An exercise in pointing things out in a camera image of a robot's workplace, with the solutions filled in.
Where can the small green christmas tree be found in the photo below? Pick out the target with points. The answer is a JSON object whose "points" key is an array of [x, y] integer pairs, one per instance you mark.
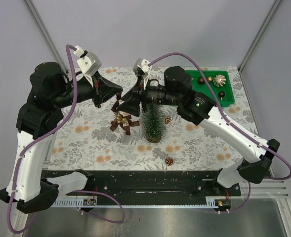
{"points": [[153, 125]]}

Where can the brown ribbon gold berries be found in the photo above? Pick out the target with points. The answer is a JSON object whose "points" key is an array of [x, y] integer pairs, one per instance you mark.
{"points": [[125, 122]]}

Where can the floral paper mat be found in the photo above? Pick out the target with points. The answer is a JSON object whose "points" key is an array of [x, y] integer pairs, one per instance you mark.
{"points": [[86, 142]]}

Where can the pine cone front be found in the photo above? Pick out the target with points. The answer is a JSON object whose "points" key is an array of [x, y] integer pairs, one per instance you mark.
{"points": [[169, 161]]}

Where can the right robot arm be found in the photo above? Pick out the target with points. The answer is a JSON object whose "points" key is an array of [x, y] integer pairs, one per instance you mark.
{"points": [[197, 108]]}

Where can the white slotted cable duct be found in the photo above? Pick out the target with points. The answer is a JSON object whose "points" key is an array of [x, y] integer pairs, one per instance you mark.
{"points": [[75, 202]]}

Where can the brown bauble in tray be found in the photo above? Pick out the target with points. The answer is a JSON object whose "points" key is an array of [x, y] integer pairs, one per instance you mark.
{"points": [[201, 81]]}

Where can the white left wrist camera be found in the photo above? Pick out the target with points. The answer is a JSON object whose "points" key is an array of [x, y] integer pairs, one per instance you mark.
{"points": [[88, 63]]}

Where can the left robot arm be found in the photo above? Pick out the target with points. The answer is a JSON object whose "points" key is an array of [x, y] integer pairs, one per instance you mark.
{"points": [[36, 124]]}

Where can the small dark bauble right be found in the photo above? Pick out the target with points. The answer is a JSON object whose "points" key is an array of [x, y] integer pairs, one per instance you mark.
{"points": [[221, 94]]}

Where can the pine cone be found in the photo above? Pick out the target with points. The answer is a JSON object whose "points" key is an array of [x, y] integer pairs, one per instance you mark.
{"points": [[169, 161], [167, 120]]}

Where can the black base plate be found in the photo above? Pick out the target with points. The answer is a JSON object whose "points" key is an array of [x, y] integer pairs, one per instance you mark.
{"points": [[149, 189]]}

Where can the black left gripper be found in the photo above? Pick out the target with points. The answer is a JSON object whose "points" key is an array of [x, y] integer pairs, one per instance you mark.
{"points": [[102, 89]]}

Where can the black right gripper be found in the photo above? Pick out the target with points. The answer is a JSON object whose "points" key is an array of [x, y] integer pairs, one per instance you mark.
{"points": [[131, 105]]}

